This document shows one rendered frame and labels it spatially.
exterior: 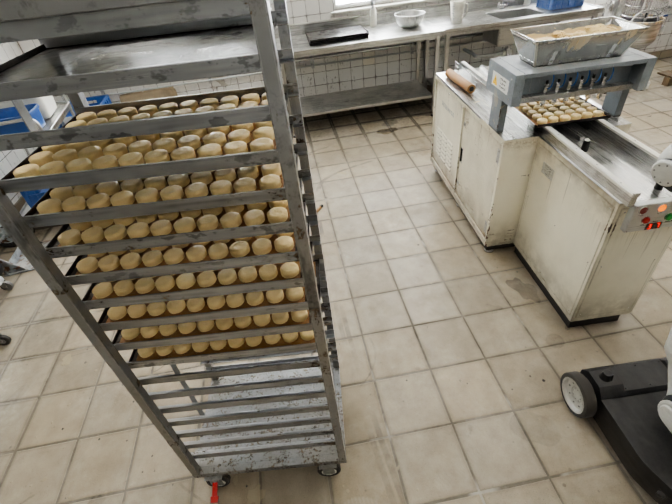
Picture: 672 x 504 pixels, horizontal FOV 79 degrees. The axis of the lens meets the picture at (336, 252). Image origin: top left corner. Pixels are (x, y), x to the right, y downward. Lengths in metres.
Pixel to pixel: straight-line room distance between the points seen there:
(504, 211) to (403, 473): 1.62
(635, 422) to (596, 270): 0.67
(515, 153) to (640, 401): 1.34
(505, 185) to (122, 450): 2.47
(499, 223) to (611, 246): 0.79
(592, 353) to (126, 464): 2.36
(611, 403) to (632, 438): 0.15
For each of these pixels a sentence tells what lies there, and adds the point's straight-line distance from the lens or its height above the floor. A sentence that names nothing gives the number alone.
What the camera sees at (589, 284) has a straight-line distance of 2.35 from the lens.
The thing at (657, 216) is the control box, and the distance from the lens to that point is 2.19.
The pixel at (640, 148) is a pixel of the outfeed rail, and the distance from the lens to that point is 2.44.
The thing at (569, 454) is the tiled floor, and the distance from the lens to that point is 2.19.
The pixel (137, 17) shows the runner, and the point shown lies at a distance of 0.83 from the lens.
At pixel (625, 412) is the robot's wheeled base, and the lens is 2.18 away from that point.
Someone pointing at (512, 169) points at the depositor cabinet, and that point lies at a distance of 2.59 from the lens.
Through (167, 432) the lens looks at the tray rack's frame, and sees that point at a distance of 1.69.
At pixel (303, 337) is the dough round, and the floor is 0.88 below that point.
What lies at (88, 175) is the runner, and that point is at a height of 1.51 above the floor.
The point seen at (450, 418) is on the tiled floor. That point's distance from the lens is 2.14.
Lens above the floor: 1.87
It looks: 40 degrees down
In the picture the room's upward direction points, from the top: 7 degrees counter-clockwise
